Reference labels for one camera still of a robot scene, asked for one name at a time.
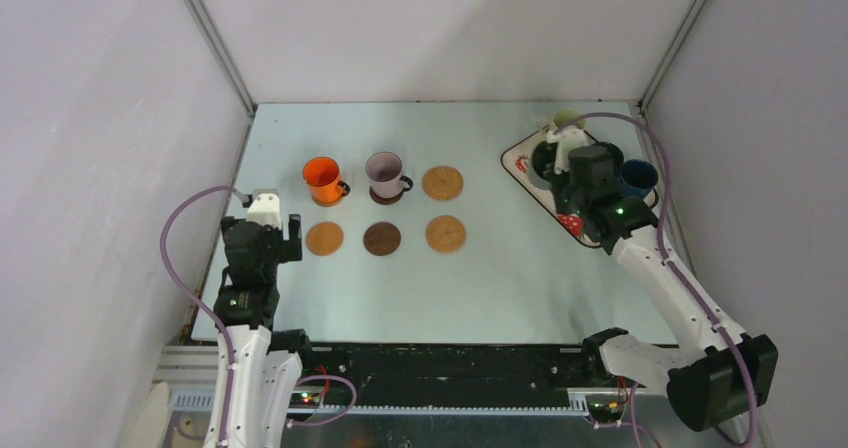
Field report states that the orange mug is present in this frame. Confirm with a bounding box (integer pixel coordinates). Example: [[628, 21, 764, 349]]
[[302, 157, 351, 197]]

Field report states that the dark wood coaster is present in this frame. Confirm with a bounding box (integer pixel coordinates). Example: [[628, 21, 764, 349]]
[[363, 222, 402, 256], [369, 190, 404, 206]]

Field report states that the mauve mug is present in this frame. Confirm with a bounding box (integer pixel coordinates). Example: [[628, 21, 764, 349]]
[[365, 151, 414, 199]]

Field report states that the scalloped light wood coaster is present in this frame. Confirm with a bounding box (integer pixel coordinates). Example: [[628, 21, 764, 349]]
[[421, 165, 464, 201]]

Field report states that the patterned light wood coaster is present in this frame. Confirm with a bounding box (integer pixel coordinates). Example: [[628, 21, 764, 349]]
[[425, 215, 467, 253]]

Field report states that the dark green mug front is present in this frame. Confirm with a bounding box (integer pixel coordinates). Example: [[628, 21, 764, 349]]
[[527, 142, 558, 192]]

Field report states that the dark green mug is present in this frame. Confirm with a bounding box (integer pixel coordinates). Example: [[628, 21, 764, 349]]
[[527, 142, 558, 192], [596, 141, 624, 177]]

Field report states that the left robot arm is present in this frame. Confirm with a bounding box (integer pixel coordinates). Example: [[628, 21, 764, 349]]
[[203, 214, 316, 447]]

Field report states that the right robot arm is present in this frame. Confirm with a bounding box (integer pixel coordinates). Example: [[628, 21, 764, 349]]
[[551, 145, 778, 432]]

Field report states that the dark green mug back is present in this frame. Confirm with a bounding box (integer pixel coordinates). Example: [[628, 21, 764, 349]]
[[596, 141, 624, 177]]

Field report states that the blue mug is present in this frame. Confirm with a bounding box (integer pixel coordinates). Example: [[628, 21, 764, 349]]
[[620, 159, 659, 199]]

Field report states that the light green mug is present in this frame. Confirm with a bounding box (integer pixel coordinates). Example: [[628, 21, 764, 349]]
[[535, 108, 586, 132]]

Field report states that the wooden serving tray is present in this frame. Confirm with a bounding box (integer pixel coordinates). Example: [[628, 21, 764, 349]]
[[500, 126, 660, 250]]

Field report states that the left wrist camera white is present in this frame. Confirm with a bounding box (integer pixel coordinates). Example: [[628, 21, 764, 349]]
[[245, 189, 282, 229]]

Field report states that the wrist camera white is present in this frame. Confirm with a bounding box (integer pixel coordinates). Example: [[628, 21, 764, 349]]
[[546, 126, 590, 175], [245, 189, 282, 229]]

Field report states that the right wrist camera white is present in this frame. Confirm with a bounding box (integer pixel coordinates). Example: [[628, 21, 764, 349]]
[[546, 126, 590, 175]]

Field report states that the aluminium frame rail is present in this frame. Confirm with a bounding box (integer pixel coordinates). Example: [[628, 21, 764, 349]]
[[153, 346, 757, 420]]

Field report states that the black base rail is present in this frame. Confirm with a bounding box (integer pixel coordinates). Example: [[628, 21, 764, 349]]
[[301, 343, 623, 410]]

